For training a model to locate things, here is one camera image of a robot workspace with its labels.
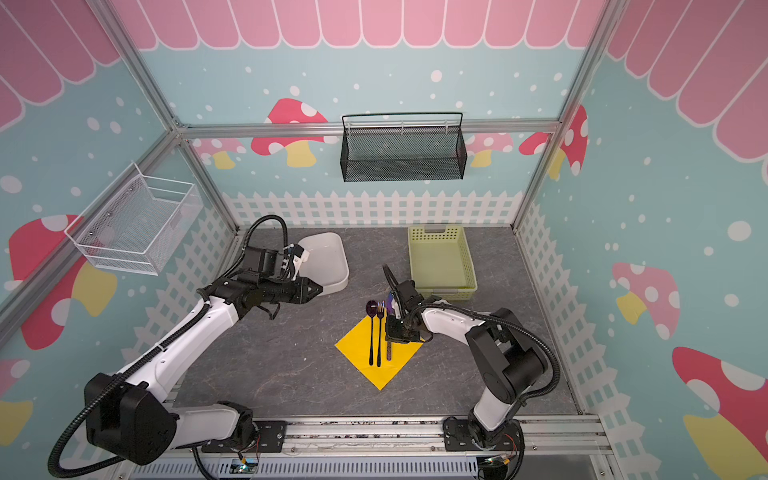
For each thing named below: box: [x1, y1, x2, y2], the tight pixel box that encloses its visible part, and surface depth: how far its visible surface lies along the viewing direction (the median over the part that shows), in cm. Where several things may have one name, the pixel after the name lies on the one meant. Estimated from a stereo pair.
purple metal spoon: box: [366, 300, 377, 367], surface depth 98 cm
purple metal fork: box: [377, 300, 386, 367], surface depth 96 cm
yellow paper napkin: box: [335, 309, 425, 391], surface depth 89 cm
